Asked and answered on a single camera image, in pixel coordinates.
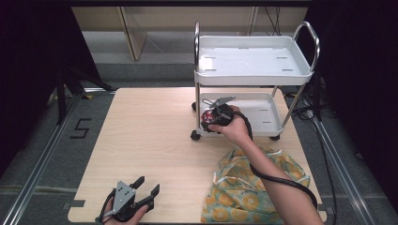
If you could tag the person's left hand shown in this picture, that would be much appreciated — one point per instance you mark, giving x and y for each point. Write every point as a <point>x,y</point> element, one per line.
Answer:
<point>133,220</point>

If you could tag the black metal stand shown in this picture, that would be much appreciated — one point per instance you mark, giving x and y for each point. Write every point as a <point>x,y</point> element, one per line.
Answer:
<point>62,93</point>

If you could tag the wooden panel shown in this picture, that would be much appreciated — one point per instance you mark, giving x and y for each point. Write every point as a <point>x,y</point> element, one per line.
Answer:
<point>133,31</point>

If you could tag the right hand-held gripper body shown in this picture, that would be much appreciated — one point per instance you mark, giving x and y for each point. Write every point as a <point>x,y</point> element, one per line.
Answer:
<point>223,114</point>

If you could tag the white utility cart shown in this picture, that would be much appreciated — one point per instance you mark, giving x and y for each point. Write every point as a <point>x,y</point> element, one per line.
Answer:
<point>250,59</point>

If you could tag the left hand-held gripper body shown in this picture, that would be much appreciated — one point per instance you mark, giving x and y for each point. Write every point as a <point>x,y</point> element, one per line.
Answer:
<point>124,200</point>

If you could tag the aluminium floor rail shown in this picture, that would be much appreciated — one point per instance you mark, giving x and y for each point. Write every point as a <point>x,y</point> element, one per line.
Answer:
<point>34,175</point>
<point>341,175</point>

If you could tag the lemon print cloth bag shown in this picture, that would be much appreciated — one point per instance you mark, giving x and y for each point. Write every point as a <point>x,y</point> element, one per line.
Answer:
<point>237,193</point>

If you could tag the person's right hand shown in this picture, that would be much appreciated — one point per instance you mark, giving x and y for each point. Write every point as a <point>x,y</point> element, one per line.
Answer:
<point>236,129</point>

